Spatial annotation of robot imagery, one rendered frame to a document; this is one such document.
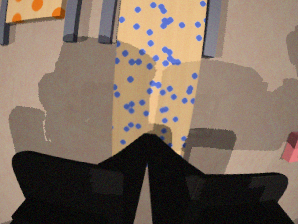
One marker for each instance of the pink rectangular block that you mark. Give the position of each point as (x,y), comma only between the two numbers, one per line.
(291,151)

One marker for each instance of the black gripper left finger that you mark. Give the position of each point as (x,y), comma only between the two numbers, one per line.
(111,187)

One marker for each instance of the tan strip with orange dots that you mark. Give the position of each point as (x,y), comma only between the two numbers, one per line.
(20,11)

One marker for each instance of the tan strip with blue speckles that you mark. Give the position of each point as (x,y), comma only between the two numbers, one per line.
(158,56)

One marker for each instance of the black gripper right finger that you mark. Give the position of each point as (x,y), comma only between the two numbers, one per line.
(178,191)

